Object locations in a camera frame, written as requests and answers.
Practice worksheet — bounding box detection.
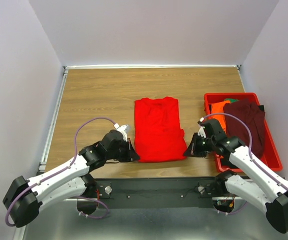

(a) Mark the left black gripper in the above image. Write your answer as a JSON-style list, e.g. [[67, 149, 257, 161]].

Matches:
[[106, 138, 140, 163]]

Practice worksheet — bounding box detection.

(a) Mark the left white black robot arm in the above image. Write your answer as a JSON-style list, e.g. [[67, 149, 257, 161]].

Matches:
[[2, 124, 139, 228]]

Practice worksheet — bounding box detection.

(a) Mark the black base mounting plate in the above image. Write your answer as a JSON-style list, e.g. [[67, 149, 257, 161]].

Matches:
[[76, 176, 237, 216]]

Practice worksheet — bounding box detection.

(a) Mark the red t shirt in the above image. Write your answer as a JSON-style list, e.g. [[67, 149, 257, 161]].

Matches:
[[134, 96, 187, 163]]

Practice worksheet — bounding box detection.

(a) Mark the aluminium frame rail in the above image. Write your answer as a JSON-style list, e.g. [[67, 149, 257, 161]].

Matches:
[[12, 65, 68, 240]]

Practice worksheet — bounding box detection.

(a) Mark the orange t shirt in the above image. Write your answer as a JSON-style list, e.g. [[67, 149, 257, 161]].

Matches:
[[210, 100, 231, 132]]

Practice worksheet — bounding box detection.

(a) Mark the maroon t shirt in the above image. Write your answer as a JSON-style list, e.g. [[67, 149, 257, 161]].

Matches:
[[223, 98, 267, 158]]

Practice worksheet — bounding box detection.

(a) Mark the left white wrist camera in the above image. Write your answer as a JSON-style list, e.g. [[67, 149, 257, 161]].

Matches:
[[113, 123, 131, 142]]

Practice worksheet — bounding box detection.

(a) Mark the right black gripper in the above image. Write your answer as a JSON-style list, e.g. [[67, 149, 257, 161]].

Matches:
[[183, 131, 215, 157]]

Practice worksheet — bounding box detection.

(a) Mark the green t shirt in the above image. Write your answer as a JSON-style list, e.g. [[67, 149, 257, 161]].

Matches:
[[224, 98, 238, 104]]

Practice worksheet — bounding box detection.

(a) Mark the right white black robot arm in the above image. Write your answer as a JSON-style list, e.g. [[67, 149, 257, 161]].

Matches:
[[183, 117, 288, 234]]

